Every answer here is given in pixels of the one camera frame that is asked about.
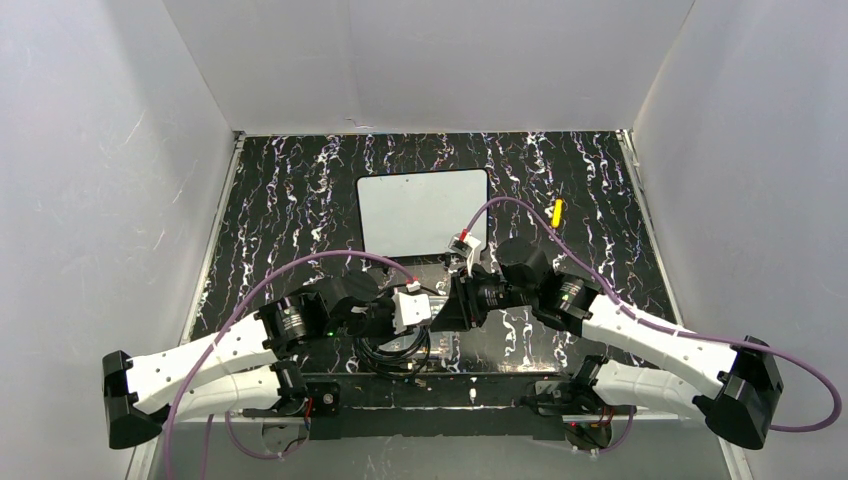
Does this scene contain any small white whiteboard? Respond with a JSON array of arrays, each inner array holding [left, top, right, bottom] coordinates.
[[356, 169, 490, 258]]

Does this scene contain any red whiteboard marker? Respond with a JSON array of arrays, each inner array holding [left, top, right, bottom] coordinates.
[[428, 295, 457, 319]]

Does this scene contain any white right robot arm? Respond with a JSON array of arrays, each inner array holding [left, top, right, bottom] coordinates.
[[431, 235, 783, 450]]

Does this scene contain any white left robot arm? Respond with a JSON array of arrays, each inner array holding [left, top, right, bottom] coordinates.
[[102, 272, 403, 450]]

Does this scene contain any clear plastic parts box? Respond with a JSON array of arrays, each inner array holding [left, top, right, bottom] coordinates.
[[353, 290, 454, 380]]

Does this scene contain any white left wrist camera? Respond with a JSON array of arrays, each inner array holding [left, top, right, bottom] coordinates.
[[392, 292, 432, 335]]

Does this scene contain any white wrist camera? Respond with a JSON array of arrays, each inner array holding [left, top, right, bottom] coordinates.
[[392, 292, 432, 335], [448, 228, 483, 276]]

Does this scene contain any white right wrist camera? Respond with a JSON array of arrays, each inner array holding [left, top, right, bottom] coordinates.
[[448, 228, 483, 276]]

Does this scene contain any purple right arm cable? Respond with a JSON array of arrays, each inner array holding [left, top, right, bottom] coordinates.
[[460, 196, 843, 433]]

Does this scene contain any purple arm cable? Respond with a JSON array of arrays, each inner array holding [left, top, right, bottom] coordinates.
[[162, 250, 425, 480], [460, 196, 843, 433]]

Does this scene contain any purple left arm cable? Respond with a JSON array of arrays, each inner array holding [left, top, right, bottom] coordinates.
[[162, 250, 425, 480]]

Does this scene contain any aluminium front rail frame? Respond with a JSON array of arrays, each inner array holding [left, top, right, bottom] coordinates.
[[140, 374, 737, 425]]

